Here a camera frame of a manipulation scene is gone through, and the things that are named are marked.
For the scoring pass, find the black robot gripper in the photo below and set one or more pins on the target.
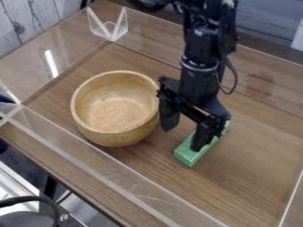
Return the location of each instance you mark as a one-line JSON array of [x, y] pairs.
[[192, 96]]

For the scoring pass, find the green rectangular block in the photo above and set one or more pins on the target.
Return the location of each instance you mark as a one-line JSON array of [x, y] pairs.
[[188, 156]]

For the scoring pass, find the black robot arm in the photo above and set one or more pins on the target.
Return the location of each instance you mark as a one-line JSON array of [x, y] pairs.
[[210, 40]]

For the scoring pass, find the brown wooden bowl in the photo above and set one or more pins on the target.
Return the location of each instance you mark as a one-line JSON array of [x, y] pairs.
[[115, 108]]

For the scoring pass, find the black metal table leg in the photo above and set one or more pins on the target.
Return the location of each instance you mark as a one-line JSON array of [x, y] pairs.
[[51, 187]]

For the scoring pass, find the blue object at left edge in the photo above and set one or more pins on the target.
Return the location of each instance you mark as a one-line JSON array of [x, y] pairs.
[[5, 99]]

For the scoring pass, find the clear acrylic tray wall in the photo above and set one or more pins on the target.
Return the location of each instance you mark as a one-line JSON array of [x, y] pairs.
[[245, 185]]

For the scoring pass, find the clear acrylic corner bracket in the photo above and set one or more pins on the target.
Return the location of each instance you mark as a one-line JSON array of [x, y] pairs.
[[109, 30]]

